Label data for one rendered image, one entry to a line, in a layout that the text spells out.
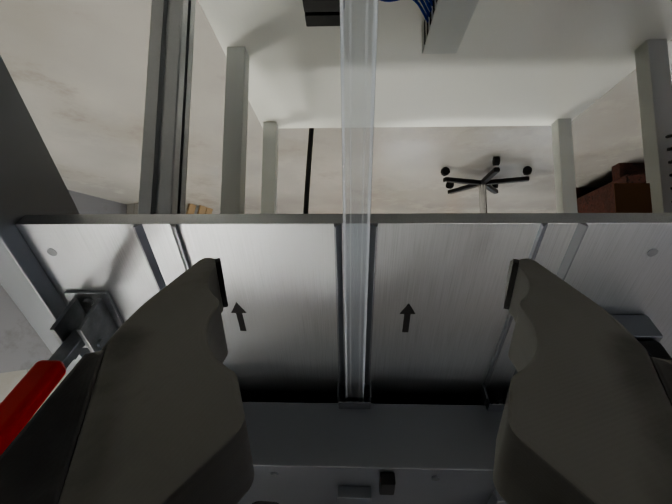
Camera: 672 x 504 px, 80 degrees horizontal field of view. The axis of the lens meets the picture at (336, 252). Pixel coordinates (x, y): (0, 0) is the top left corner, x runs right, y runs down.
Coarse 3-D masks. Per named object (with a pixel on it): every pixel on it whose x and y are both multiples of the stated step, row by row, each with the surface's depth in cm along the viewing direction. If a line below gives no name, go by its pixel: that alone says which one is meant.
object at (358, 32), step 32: (352, 0) 14; (352, 32) 15; (352, 64) 16; (352, 96) 16; (352, 128) 17; (352, 160) 18; (352, 192) 19; (352, 224) 20; (352, 256) 22; (352, 288) 23; (352, 320) 25; (352, 352) 27; (352, 384) 29
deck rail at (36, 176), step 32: (0, 64) 22; (0, 96) 22; (0, 128) 22; (32, 128) 24; (0, 160) 22; (32, 160) 24; (0, 192) 22; (32, 192) 24; (64, 192) 26; (0, 224) 22; (0, 256) 22; (32, 256) 24; (32, 288) 24; (32, 320) 26
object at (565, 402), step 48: (528, 288) 10; (528, 336) 9; (576, 336) 8; (624, 336) 8; (528, 384) 7; (576, 384) 7; (624, 384) 7; (528, 432) 6; (576, 432) 6; (624, 432) 6; (528, 480) 6; (576, 480) 6; (624, 480) 6
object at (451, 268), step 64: (64, 256) 24; (128, 256) 24; (192, 256) 24; (256, 256) 24; (320, 256) 23; (384, 256) 23; (448, 256) 23; (512, 256) 23; (576, 256) 23; (640, 256) 23; (256, 320) 27; (320, 320) 27; (384, 320) 27; (448, 320) 26; (512, 320) 26; (256, 384) 32; (320, 384) 31; (384, 384) 31; (448, 384) 31
